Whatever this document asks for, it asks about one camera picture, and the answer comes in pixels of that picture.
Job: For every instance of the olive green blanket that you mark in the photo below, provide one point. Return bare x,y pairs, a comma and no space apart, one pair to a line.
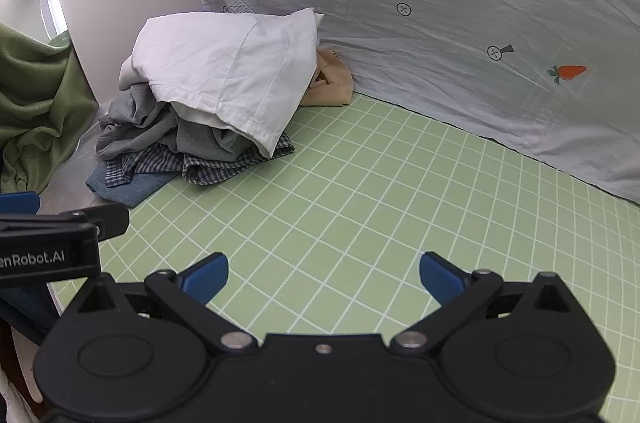
35,103

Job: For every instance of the grey garment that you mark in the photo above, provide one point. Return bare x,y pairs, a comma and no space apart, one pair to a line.
135,123

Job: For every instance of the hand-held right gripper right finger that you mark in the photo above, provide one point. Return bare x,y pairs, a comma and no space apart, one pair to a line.
440,275

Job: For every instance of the blue garment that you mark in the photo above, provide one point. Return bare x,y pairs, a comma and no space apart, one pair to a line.
131,189

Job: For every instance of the plaid shirt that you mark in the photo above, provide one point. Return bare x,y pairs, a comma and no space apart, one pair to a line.
210,170

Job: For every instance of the grey printed sheet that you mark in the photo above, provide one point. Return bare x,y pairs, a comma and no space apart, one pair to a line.
450,53

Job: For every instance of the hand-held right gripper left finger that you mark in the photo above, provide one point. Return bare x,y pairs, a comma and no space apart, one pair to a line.
202,277

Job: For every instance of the white shirt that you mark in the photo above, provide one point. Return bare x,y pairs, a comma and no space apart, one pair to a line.
225,63

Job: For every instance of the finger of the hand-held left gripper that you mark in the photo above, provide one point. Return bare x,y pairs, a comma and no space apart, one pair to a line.
107,219

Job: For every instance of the beige garment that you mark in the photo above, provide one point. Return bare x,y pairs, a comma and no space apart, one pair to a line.
331,87

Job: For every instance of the green grid mat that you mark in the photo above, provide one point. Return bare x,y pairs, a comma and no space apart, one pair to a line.
350,213

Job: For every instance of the dark blue cloth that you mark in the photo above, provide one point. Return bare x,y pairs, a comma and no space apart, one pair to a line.
25,310

